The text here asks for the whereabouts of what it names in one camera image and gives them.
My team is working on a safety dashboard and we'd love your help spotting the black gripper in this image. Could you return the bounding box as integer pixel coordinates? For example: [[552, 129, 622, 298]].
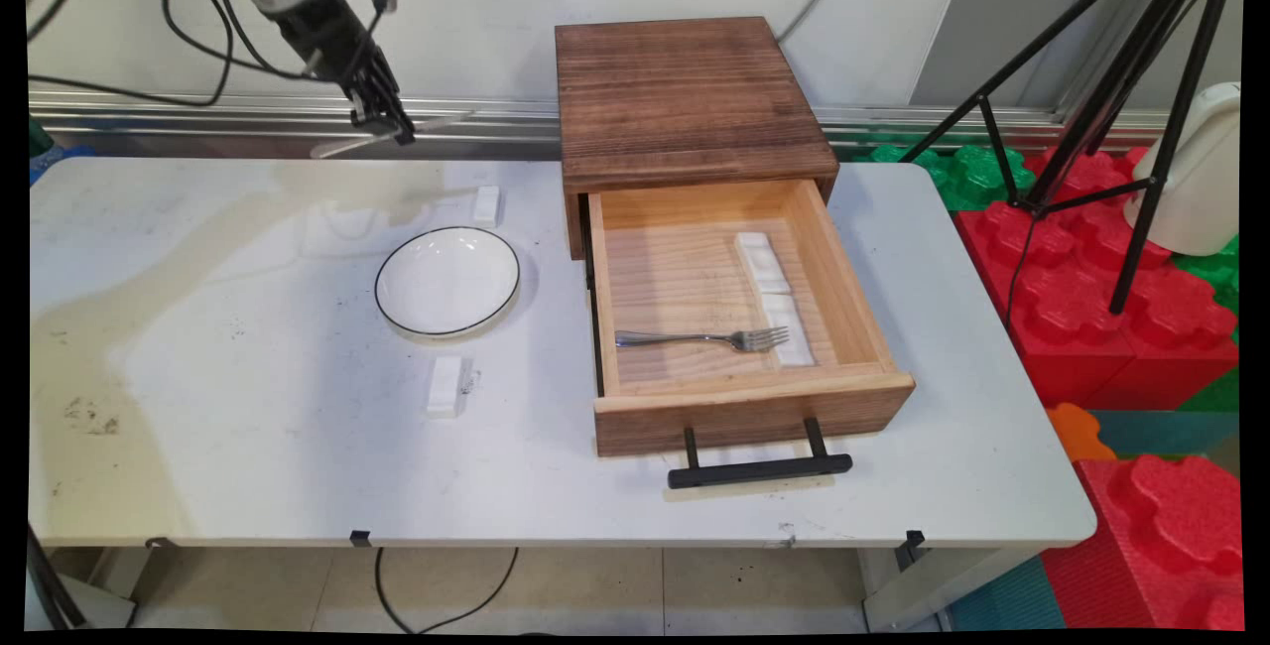
[[266, 0, 417, 148]]

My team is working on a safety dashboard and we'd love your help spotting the silver serrated table knife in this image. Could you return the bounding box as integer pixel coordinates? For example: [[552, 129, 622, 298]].
[[310, 109, 479, 161]]

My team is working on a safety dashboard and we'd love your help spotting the silver metal fork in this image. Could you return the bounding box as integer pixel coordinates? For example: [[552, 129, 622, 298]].
[[613, 325, 791, 353]]

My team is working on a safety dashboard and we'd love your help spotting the white plate with black rim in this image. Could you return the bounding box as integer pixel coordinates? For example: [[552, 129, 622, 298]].
[[373, 225, 522, 338]]

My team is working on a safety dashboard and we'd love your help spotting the dark wooden drawer cabinet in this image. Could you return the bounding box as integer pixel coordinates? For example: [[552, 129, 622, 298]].
[[554, 17, 840, 261]]

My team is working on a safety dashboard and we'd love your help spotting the blue plastic object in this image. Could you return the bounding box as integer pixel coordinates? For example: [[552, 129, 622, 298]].
[[30, 142, 97, 186]]

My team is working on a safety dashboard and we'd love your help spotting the white table leg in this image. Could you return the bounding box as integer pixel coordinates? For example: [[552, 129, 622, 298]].
[[858, 546, 1043, 632], [94, 546, 180, 616]]

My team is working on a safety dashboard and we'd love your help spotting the green foam building block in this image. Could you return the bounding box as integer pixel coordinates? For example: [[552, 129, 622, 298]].
[[1171, 233, 1241, 343], [851, 142, 1038, 214], [1179, 365, 1241, 414]]

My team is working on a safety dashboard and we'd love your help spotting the orange foam block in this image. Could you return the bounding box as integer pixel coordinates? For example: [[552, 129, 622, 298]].
[[1045, 402, 1119, 463]]

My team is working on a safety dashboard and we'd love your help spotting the black tripod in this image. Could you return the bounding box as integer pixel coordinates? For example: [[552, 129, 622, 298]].
[[898, 0, 1246, 319]]

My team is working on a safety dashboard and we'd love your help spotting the teal foam mat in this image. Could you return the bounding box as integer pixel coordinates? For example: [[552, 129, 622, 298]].
[[948, 554, 1071, 632], [1089, 409, 1241, 459]]

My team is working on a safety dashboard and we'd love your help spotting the white plastic appliance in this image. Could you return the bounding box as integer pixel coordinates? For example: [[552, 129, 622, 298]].
[[1131, 81, 1241, 257]]

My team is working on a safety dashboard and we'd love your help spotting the black floor cable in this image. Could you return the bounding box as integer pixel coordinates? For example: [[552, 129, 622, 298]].
[[374, 546, 520, 634]]

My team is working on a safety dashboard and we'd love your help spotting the wooden drawer with black handle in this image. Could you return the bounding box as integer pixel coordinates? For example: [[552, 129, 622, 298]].
[[578, 179, 916, 490]]

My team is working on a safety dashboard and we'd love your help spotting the aluminium wall rail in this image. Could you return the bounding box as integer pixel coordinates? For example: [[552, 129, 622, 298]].
[[30, 89, 1172, 162]]

